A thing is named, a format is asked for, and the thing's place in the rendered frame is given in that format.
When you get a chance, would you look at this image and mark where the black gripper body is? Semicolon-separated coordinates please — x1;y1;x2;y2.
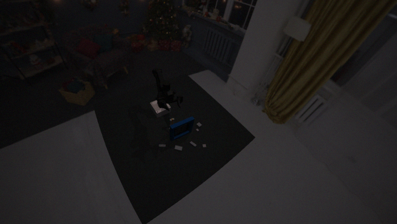
158;94;183;108

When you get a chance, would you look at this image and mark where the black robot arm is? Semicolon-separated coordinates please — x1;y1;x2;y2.
152;68;176;103

